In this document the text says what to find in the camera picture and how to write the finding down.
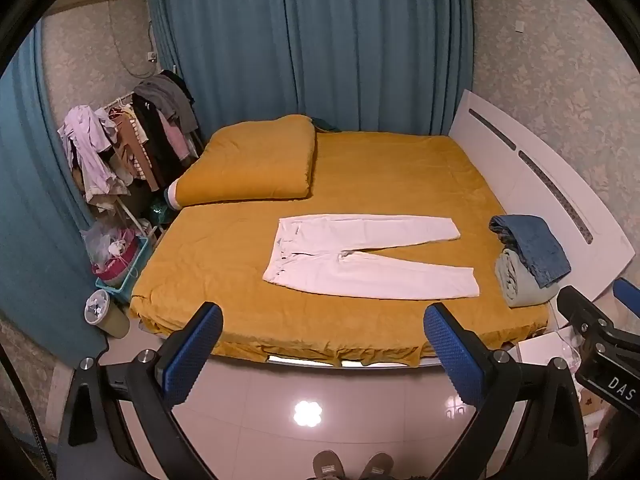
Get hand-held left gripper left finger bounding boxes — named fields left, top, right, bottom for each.
left=56, top=301, right=224, bottom=480

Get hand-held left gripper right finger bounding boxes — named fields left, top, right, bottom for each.
left=424, top=301, right=589, bottom=480

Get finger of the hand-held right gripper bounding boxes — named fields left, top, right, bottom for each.
left=613, top=277, right=640, bottom=307
left=556, top=285, right=623, bottom=347

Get white pants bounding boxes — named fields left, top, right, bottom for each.
left=262, top=214, right=481, bottom=301

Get white box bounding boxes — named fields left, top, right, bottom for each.
left=517, top=332, right=583, bottom=376

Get folded light green blanket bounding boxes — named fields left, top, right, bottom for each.
left=495, top=247, right=561, bottom=308

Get folded blue jeans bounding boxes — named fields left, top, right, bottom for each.
left=489, top=214, right=572, bottom=289

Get olive trash can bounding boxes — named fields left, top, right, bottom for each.
left=84, top=290, right=130, bottom=338

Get blue plastic basket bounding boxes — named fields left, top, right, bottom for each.
left=92, top=235, right=151, bottom=293

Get person's right shoe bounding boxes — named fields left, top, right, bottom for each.
left=360, top=452, right=396, bottom=480

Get person's shoe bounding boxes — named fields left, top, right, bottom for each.
left=312, top=451, right=347, bottom=480
left=360, top=452, right=396, bottom=480

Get white headboard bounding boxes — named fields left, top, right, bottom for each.
left=447, top=89, right=636, bottom=306

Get clear plastic bag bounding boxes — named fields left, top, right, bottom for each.
left=80, top=220, right=126, bottom=267

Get white clothes rack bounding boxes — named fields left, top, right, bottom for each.
left=70, top=91, right=206, bottom=261

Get person's left shoe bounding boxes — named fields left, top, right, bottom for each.
left=312, top=451, right=347, bottom=480

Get bed with yellow sheet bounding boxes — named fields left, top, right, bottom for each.
left=129, top=130, right=551, bottom=368

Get folded yellow quilt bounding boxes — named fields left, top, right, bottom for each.
left=167, top=114, right=318, bottom=209

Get brown hanging garment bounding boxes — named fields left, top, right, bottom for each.
left=112, top=110, right=151, bottom=186

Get pink hanging garment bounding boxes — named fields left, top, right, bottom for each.
left=165, top=120, right=191, bottom=163

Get black hanging garment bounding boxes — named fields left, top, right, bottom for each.
left=131, top=97, right=173, bottom=192

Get teal side curtain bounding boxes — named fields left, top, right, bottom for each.
left=0, top=25, right=111, bottom=356

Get lilac hanging shirt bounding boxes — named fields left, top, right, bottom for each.
left=57, top=105, right=133, bottom=202

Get grey hanging garment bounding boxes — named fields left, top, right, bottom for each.
left=132, top=74, right=199, bottom=133

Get teal window curtain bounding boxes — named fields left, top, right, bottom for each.
left=145, top=0, right=476, bottom=136

